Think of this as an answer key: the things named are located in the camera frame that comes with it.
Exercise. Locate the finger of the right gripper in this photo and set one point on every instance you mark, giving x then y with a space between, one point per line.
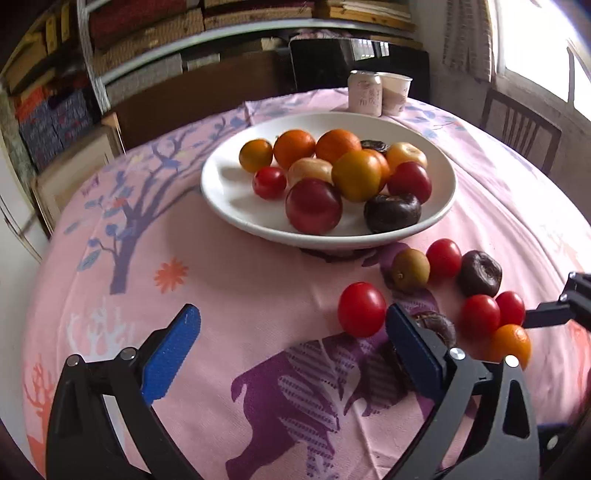
573 304

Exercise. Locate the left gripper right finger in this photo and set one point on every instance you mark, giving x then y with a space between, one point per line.
503 440

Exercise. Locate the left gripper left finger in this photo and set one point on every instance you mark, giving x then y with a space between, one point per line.
81 440

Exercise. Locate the small orange kumquat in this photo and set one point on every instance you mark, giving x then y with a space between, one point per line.
513 340

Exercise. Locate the dark purple round fruit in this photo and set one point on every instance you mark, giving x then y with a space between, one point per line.
480 274

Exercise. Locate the red cherry tomato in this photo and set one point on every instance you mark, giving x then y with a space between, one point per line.
362 310

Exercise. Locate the dark wrinkled passion fruit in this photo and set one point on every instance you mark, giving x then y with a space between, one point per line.
385 213

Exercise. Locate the orange fruit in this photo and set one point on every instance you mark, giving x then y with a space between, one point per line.
385 167

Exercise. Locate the yellow-orange citrus fruit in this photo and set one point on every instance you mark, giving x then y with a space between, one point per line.
357 175

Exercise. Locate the dark red plum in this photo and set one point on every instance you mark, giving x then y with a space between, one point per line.
313 206

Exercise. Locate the large orange mandarin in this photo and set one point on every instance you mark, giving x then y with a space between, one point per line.
335 143

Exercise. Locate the pale yellow melon fruit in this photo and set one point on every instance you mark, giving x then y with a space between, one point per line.
309 168

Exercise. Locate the dark wooden chair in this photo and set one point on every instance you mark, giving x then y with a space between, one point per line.
521 126

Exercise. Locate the pink deer-print tablecloth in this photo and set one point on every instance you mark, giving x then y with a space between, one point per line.
269 390

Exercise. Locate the white paper cup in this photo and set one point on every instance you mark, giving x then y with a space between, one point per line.
396 88

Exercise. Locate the white oval plate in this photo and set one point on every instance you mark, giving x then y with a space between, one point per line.
265 184

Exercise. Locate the pink beverage can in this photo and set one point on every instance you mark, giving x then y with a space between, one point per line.
365 93

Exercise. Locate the white metal shelf unit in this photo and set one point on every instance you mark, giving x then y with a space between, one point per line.
99 81

